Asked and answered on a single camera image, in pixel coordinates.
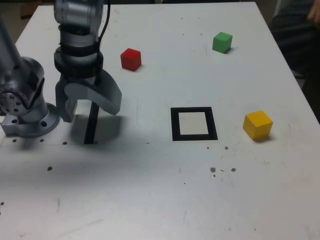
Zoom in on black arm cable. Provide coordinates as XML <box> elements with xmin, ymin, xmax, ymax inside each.
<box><xmin>94</xmin><ymin>0</ymin><xmax>112</xmax><ymax>87</ymax></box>

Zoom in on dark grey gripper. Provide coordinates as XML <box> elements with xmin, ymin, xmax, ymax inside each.
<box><xmin>55</xmin><ymin>69</ymin><xmax>123</xmax><ymax>123</ymax></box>

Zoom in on green cube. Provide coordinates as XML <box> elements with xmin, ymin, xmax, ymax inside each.
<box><xmin>212</xmin><ymin>31</ymin><xmax>233</xmax><ymax>54</ymax></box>

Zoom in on yellow cube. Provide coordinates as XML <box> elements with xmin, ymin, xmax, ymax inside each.
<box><xmin>242</xmin><ymin>110</ymin><xmax>274</xmax><ymax>141</ymax></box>

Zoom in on red cube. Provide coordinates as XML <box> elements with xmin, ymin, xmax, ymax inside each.
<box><xmin>120</xmin><ymin>48</ymin><xmax>142</xmax><ymax>72</ymax></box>

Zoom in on black tape strip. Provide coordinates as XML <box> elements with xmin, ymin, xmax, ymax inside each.
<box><xmin>83</xmin><ymin>102</ymin><xmax>101</xmax><ymax>145</ymax></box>

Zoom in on black tape square outline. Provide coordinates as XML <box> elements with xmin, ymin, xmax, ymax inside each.
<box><xmin>170</xmin><ymin>106</ymin><xmax>219</xmax><ymax>142</ymax></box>

